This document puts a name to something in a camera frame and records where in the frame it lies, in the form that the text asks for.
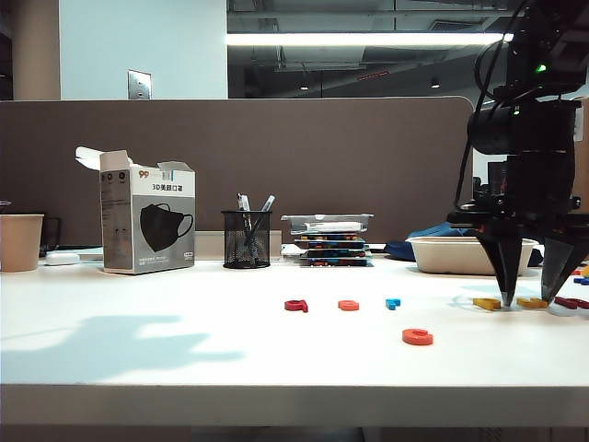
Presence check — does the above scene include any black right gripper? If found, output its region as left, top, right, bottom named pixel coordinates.
left=445, top=151, right=589, bottom=308

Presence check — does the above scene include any orange letter c magnet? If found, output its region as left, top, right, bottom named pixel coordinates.
left=400, top=328, right=435, bottom=348

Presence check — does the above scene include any letter magnet blister pack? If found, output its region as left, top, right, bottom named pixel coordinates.
left=294, top=235, right=368, bottom=246
left=298, top=258, right=375, bottom=270
left=297, top=242, right=372, bottom=253
left=298, top=250, right=374, bottom=262

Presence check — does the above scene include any brown paper cup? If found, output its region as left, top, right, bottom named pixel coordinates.
left=0, top=214, right=46, bottom=274

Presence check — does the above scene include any beige pulp food container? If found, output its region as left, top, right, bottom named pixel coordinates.
left=406, top=236, right=539, bottom=277

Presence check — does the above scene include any black monitor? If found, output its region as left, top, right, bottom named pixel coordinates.
left=487, top=161, right=510, bottom=200

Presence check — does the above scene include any navy blue slipper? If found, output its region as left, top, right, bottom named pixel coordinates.
left=383, top=220, right=467, bottom=263

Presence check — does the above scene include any clear plastic box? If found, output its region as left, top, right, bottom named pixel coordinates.
left=281, top=214, right=375, bottom=238

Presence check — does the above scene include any silver black pen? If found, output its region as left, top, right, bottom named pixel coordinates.
left=236, top=193, right=255, bottom=234
left=248, top=195, right=277, bottom=245

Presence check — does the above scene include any brown desk divider panel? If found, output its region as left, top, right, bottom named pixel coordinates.
left=0, top=97, right=476, bottom=260

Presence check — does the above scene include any white ceiling light strip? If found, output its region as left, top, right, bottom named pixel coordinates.
left=225, top=32, right=514, bottom=48

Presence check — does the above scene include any black mesh pen holder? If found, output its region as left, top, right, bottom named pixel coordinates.
left=221, top=210, right=273, bottom=272

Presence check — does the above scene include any grey face mask box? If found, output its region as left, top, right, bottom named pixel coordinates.
left=75, top=146, right=197, bottom=276

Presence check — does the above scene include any white earbuds case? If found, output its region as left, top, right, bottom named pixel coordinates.
left=45, top=251, right=83, bottom=268

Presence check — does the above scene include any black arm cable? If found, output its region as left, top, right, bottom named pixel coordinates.
left=453, top=30, right=517, bottom=209

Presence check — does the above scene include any metal wall switch plate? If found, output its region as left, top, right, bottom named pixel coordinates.
left=126, top=69, right=154, bottom=102

